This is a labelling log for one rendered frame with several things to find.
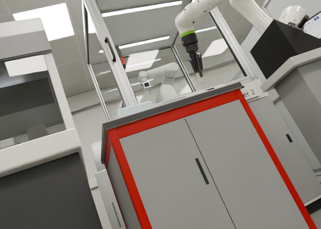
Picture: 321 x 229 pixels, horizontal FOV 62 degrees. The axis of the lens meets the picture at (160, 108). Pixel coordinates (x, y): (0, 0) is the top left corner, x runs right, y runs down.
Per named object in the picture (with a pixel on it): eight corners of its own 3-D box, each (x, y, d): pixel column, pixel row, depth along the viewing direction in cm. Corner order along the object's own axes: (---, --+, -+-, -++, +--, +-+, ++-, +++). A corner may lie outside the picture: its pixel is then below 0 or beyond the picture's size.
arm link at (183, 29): (186, 15, 166) (170, 18, 163) (194, 6, 154) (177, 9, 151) (192, 37, 166) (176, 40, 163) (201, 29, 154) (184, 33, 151)
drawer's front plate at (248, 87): (259, 95, 189) (252, 81, 193) (226, 106, 180) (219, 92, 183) (258, 96, 191) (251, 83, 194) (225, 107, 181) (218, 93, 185)
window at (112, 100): (125, 99, 172) (86, 0, 198) (124, 99, 172) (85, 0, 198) (116, 139, 250) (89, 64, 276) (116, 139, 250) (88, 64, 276)
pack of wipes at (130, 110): (150, 117, 115) (146, 108, 116) (155, 108, 106) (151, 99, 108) (117, 127, 109) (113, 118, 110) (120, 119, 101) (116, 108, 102)
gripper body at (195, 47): (182, 48, 163) (187, 62, 163) (188, 44, 155) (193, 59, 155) (193, 46, 165) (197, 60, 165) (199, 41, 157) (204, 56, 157)
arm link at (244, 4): (292, 51, 161) (239, -3, 182) (304, 32, 147) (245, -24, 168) (275, 60, 159) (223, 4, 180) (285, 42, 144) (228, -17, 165)
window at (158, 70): (246, 77, 198) (192, -17, 227) (139, 109, 169) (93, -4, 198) (246, 77, 199) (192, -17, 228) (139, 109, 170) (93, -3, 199)
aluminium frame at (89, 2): (259, 78, 198) (199, -24, 229) (130, 118, 163) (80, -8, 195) (210, 123, 283) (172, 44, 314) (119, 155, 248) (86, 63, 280)
